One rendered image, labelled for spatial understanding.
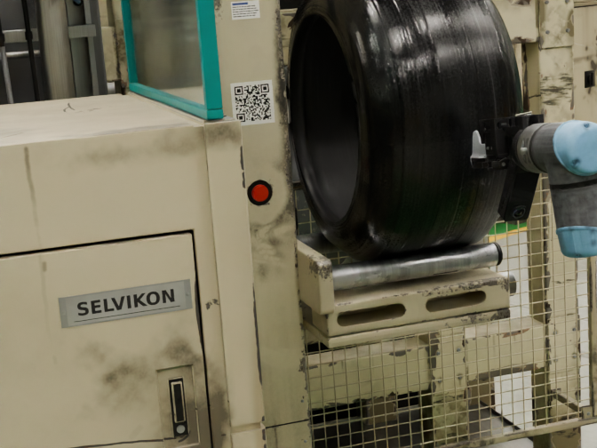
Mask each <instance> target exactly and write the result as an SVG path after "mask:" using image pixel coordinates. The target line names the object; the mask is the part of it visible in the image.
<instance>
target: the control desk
mask: <svg viewBox="0 0 597 448"><path fill-rule="evenodd" d="M264 420H265V408H264V397H263V387H262V376H261V364H260V353H259V333H258V322H257V310H256V300H255V289H254V278H253V267H252V257H251V235H250V224H249V213H248V203H247V191H246V180H245V170H244V159H243V138H242V126H241V121H240V120H238V119H235V118H233V117H230V116H225V115H224V117H223V118H222V119H214V120H207V119H204V118H202V117H199V116H196V115H193V114H191V113H188V112H186V111H184V110H181V109H179V108H175V107H173V106H170V105H167V104H165V103H162V102H161V101H158V100H154V99H151V98H149V97H147V96H144V95H142V94H139V93H136V92H133V91H130V92H128V93H127V95H122V94H110V95H100V96H91V97H82V98H73V99H63V100H45V101H36V102H27V103H17V104H8V105H0V448H267V438H266V427H265V426H264V425H263V424H262V422H261V421H264Z"/></svg>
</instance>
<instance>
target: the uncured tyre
mask: <svg viewBox="0 0 597 448"><path fill-rule="evenodd" d="M287 95H288V111H289V121H290V129H291V141H292V146H293V152H294V156H295V161H296V166H297V169H298V176H299V179H300V183H301V186H302V189H303V192H304V195H305V198H306V202H307V204H308V207H309V209H310V212H311V213H312V215H313V217H314V220H315V222H316V224H317V226H318V228H319V229H320V230H321V231H322V233H323V234H324V236H325V237H326V238H327V239H328V240H329V241H330V242H331V243H333V244H334V245H336V246H337V247H338V248H339V249H340V250H341V251H343V252H344V253H346V254H347V255H348V256H350V257H351V258H353V259H355V260H359V261H366V260H376V259H383V258H389V257H395V256H393V255H397V256H401V255H399V254H403V255H407V254H405V253H408V254H413V253H412V252H414V253H419V252H423V251H427V252H430V251H437V250H443V249H449V248H456V247H461V246H468V245H472V244H475V243H477V242H479V241H480V240H482V239H483V238H484V237H485V236H486V235H487V234H488V233H489V232H490V230H491V229H492V227H493V226H494V224H495V223H496V221H497V220H498V218H499V216H500V215H499V213H498V207H499V203H500V199H501V195H502V191H503V187H504V184H505V177H506V174H507V169H505V170H495V171H488V168H473V167H472V165H471V159H470V156H471V155H472V153H473V133H474V131H478V133H479V134H480V137H481V133H480V122H479V120H483V119H495V118H503V117H511V116H515V115H518V114H521V113H523V105H522V94H521V80H520V75H519V70H518V66H517V61H516V58H515V54H514V50H513V45H512V42H511V39H510V36H509V34H508V31H507V28H506V26H505V23H504V21H503V19H502V17H501V15H500V13H499V11H498V8H497V7H496V6H495V4H494V3H493V1H492V0H301V2H300V4H299V6H298V9H297V11H296V14H295V17H294V21H293V24H292V28H291V38H290V44H289V52H288V67H287Z"/></svg>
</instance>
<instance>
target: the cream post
mask: <svg viewBox="0 0 597 448"><path fill-rule="evenodd" d="M242 1H253V0H213V2H214V12H215V22H216V33H217V44H218V54H219V74H220V85H221V95H222V106H223V108H222V109H223V115H225V116H230V117H233V108H232V97H231V86H230V84H234V83H244V82H253V81H262V80H272V86H273V97H274V110H275V123H266V124H251V125H242V138H243V159H244V170H245V180H246V191H247V203H248V214H249V224H250V235H251V257H252V267H253V278H254V289H255V300H256V310H257V322H258V333H259V353H260V364H261V376H262V387H263V397H264V408H265V420H264V421H261V422H262V424H263V425H264V426H265V427H266V438H267V448H312V437H311V424H310V412H309V400H308V387H307V376H306V351H305V340H304V327H303V316H302V303H301V299H300V292H299V270H298V256H297V249H298V243H297V230H296V218H295V206H294V194H293V182H292V169H291V146H290V141H289V122H288V109H287V97H286V84H285V73H284V61H283V40H282V25H281V13H280V0H259V13H260V18H254V19H242V20H232V11H231V2H242ZM257 185H264V186H265V187H267V189H268V197H267V199H266V200H264V201H262V202H258V201H256V200H255V199H253V197H252V195H251V191H252V189H253V188H254V187H255V186H257Z"/></svg>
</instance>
